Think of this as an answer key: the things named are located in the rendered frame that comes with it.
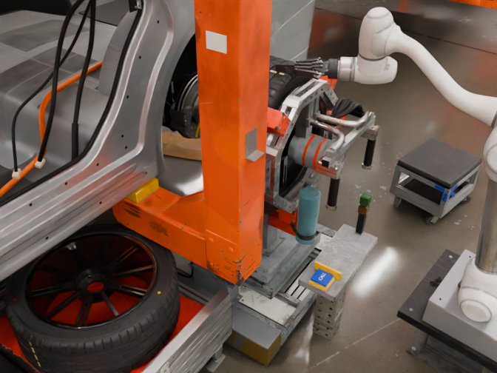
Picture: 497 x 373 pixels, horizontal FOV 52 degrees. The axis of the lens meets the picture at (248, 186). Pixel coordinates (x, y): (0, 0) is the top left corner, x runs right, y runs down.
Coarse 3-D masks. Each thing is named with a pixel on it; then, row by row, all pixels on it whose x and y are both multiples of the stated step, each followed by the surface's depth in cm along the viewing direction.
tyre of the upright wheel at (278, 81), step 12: (276, 60) 206; (288, 60) 212; (276, 72) 196; (288, 72) 196; (276, 84) 191; (288, 84) 195; (300, 84) 204; (276, 96) 190; (276, 108) 193; (300, 180) 240; (264, 204) 215
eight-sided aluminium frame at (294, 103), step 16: (320, 80) 204; (288, 96) 192; (304, 96) 192; (320, 96) 214; (336, 96) 218; (288, 112) 194; (288, 128) 189; (272, 144) 192; (272, 160) 190; (272, 176) 194; (304, 176) 235; (272, 192) 198; (288, 192) 227; (288, 208) 218
